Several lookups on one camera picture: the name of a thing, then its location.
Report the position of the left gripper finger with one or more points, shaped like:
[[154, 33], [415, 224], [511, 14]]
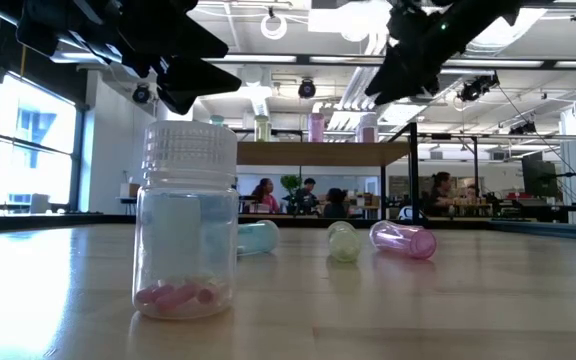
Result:
[[188, 82], [178, 40]]

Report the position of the wooden shelf black metal legs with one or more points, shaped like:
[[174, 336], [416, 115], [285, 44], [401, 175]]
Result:
[[318, 152]]

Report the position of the white ceiling duct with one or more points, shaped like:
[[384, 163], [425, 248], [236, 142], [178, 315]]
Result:
[[358, 85]]

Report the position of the pink pill bottle white cap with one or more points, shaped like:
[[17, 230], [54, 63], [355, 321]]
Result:
[[403, 240], [316, 131]]

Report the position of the white black round object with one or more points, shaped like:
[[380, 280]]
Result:
[[403, 214]]

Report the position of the silver ribbed duct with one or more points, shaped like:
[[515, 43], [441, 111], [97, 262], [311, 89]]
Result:
[[513, 27]]

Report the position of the clear jar with pink pills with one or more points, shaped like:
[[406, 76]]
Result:
[[185, 240]]

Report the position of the yellow pill bottle white cap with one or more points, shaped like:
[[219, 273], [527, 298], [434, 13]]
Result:
[[344, 245], [262, 130]]

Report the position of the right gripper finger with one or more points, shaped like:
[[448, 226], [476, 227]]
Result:
[[418, 92], [395, 80]]

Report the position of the black aluminium rig frame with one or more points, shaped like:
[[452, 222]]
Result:
[[93, 220]]

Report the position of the large window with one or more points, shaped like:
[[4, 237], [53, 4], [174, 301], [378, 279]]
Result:
[[33, 150]]

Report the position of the person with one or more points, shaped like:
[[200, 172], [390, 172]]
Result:
[[268, 197], [336, 205], [470, 191], [308, 197], [440, 195]]

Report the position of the green potted plant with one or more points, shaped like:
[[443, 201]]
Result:
[[290, 184]]

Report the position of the black ceiling spotlight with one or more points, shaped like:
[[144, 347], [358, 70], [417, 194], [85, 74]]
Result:
[[307, 88], [141, 93]]

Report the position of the cardboard box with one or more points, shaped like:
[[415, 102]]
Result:
[[127, 190]]

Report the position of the black computer monitor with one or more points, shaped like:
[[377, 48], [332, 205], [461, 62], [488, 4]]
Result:
[[538, 179]]

